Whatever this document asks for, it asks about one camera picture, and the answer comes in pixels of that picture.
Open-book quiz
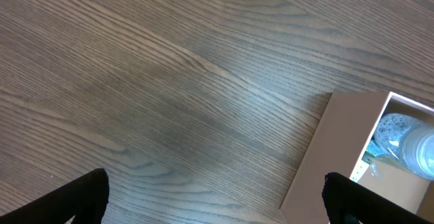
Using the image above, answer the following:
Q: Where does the green white soap packet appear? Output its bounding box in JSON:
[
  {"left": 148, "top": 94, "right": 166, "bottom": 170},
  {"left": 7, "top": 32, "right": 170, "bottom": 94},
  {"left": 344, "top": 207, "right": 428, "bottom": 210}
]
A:
[{"left": 350, "top": 138, "right": 383, "bottom": 183}]

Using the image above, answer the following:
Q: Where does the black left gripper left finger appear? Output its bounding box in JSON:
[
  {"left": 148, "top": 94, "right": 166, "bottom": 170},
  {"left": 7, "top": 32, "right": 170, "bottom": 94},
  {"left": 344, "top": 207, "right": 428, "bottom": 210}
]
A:
[{"left": 1, "top": 168, "right": 109, "bottom": 224}]

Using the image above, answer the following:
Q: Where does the clear green-labelled bottle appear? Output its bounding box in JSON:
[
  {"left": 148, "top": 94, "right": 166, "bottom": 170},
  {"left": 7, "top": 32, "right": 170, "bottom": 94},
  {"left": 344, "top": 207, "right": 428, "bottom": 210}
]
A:
[{"left": 374, "top": 113, "right": 433, "bottom": 181}]

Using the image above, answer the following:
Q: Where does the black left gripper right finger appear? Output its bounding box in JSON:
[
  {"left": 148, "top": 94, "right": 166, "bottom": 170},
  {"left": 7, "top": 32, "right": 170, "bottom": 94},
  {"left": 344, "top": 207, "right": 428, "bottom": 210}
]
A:
[{"left": 321, "top": 172, "right": 431, "bottom": 224}]

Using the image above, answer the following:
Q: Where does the white cardboard box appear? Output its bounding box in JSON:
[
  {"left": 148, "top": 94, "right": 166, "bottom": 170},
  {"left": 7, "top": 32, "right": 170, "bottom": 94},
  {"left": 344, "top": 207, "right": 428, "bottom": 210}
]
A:
[{"left": 280, "top": 92, "right": 433, "bottom": 224}]

